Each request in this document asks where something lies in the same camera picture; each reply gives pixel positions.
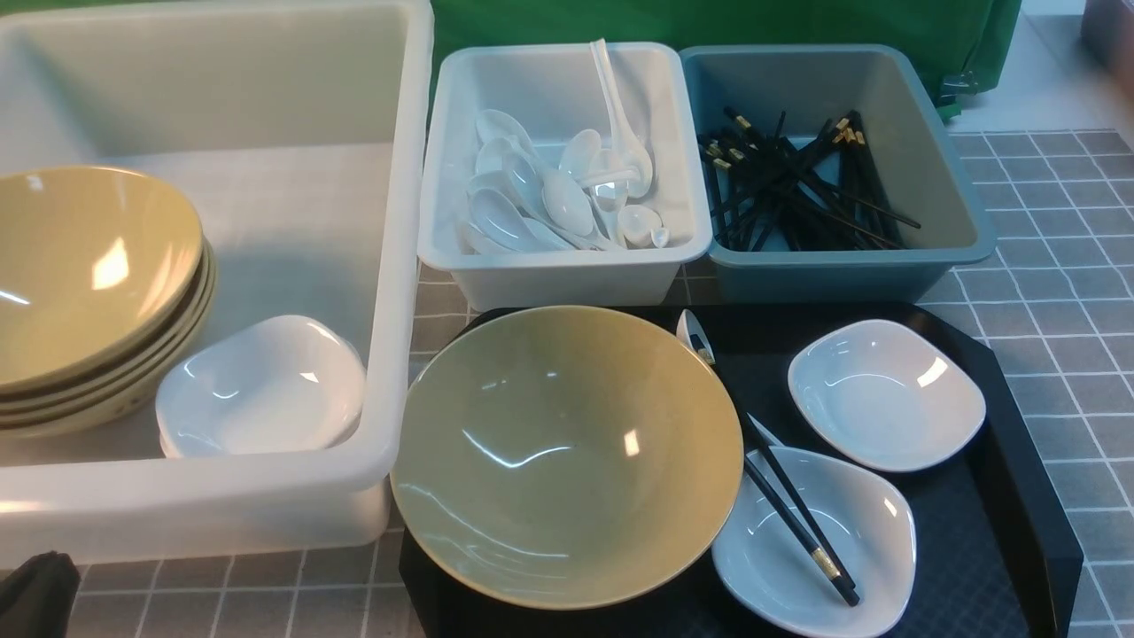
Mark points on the pile of black chopsticks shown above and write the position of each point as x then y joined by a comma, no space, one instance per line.
825,195

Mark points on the black plastic serving tray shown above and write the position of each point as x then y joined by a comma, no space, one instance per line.
997,556

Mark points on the white plastic spoon bin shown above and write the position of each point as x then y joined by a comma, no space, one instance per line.
554,91

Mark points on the white ceramic spoon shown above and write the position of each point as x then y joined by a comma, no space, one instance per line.
690,332

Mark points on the black chopstick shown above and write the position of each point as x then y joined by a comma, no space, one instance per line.
817,554
827,553

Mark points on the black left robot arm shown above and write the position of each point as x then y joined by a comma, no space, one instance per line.
37,598

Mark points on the small white spoon in bin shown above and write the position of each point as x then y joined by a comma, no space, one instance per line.
642,228

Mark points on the large translucent white tub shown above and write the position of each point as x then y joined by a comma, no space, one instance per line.
297,129

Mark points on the stacked yellow bowl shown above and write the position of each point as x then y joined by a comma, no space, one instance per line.
127,396
58,405
94,257
135,356

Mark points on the stacked yellow bowl bottom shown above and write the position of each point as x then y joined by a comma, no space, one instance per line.
127,396

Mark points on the long white spoon upright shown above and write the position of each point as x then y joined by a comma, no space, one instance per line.
625,143

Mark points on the blue-grey plastic chopstick bin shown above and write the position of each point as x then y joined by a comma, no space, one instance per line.
920,168

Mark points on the stacked yellow bowl top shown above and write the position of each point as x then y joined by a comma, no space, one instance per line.
94,257

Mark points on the yellow noodle bowl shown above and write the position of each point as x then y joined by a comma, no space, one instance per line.
566,458

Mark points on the green cloth backdrop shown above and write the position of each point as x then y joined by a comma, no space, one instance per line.
958,48

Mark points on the white square dish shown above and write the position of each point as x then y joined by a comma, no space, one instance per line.
866,520
885,397

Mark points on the white dish in tub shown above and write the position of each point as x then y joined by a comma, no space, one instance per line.
287,384

